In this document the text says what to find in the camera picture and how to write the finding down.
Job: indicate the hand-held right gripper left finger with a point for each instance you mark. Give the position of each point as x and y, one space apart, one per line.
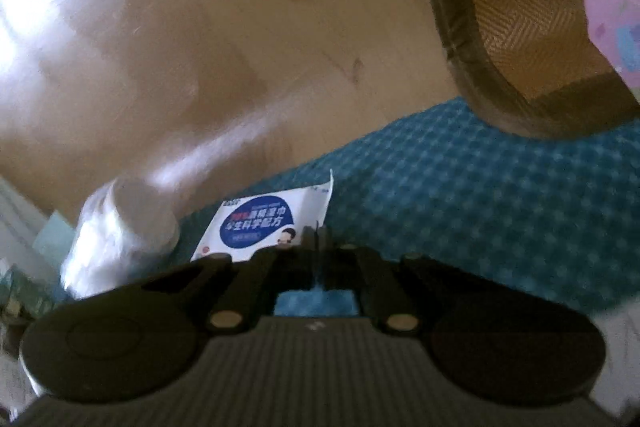
250 277

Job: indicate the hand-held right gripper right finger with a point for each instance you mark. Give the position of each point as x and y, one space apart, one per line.
380 282

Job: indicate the white wet wipes packet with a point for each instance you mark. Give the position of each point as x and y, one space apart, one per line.
260 222

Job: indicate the teal checkered cloth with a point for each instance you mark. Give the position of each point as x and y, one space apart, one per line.
450 207

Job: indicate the clear white plastic bag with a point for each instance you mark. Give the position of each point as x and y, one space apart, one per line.
120 232

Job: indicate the wooden board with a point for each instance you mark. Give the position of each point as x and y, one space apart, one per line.
200 57

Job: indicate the pink paper gift bag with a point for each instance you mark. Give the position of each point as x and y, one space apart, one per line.
617 27

